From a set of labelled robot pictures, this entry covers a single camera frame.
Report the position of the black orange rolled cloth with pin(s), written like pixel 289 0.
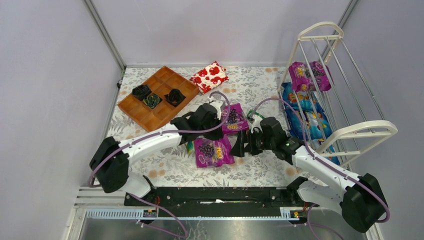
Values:
pixel 175 97

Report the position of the green candy bag right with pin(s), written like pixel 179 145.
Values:
pixel 251 115

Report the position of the purple candy bag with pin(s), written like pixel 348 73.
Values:
pixel 236 120
pixel 213 153

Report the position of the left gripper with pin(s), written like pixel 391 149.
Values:
pixel 213 133

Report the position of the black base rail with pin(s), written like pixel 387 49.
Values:
pixel 222 202

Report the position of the purple candy bag front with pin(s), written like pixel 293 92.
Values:
pixel 213 153

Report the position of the red floral folded cloth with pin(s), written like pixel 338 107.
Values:
pixel 209 77

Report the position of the black yellow rolled cloth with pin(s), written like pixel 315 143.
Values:
pixel 152 101

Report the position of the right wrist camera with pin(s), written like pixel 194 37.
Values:
pixel 256 126

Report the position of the upper blue candy bag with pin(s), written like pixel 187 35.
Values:
pixel 307 101

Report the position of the purple candy bag top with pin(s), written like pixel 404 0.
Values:
pixel 236 120

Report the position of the purple candy bag carried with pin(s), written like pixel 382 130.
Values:
pixel 302 80

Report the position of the wooden compartment tray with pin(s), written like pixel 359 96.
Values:
pixel 161 83

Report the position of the white metal shelf rack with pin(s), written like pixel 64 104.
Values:
pixel 350 106

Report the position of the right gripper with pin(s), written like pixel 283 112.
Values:
pixel 247 145

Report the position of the blue candy bag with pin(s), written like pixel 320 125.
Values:
pixel 314 130
pixel 307 101

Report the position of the lower blue candy bag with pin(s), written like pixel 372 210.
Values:
pixel 314 130

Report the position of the black rolled cloth left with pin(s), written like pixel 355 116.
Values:
pixel 141 92

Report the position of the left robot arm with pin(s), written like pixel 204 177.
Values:
pixel 112 161

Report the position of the green candy bag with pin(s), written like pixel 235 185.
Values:
pixel 251 115
pixel 190 148

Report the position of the green candy bag left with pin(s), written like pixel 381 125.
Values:
pixel 190 148

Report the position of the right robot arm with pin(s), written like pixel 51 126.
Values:
pixel 358 199

